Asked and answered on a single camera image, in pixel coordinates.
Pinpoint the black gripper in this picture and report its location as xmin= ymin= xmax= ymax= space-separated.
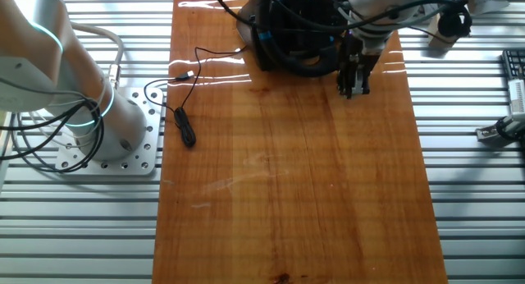
xmin=336 ymin=31 xmax=381 ymax=100

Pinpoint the black racing steering wheel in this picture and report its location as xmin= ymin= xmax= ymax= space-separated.
xmin=253 ymin=0 xmax=358 ymax=78

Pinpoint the black wheel base housing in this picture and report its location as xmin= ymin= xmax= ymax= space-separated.
xmin=236 ymin=0 xmax=288 ymax=71

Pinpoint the light wooden cube block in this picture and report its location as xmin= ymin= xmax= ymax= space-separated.
xmin=427 ymin=11 xmax=469 ymax=49

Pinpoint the orange wooden board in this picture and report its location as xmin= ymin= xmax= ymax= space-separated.
xmin=151 ymin=0 xmax=449 ymax=284

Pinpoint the white crumpled plastic sheet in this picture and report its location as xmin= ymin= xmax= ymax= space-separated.
xmin=466 ymin=0 xmax=511 ymax=16

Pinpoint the black computer keyboard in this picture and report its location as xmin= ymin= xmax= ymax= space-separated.
xmin=502 ymin=48 xmax=525 ymax=80

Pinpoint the silver robot mounting plate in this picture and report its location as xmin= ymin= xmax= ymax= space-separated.
xmin=55 ymin=86 xmax=165 ymax=176

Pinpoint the silver ribbed camera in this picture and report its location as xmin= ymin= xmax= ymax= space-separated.
xmin=507 ymin=78 xmax=525 ymax=115

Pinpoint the thin black USB cable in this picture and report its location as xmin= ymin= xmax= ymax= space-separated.
xmin=143 ymin=45 xmax=249 ymax=149

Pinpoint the thick grey robot cable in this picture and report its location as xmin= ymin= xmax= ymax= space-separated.
xmin=70 ymin=22 xmax=126 ymax=90

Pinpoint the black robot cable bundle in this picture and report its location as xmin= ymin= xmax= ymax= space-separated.
xmin=0 ymin=98 xmax=106 ymax=174

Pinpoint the thin white cable bundle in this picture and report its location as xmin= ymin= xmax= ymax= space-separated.
xmin=10 ymin=76 xmax=112 ymax=172

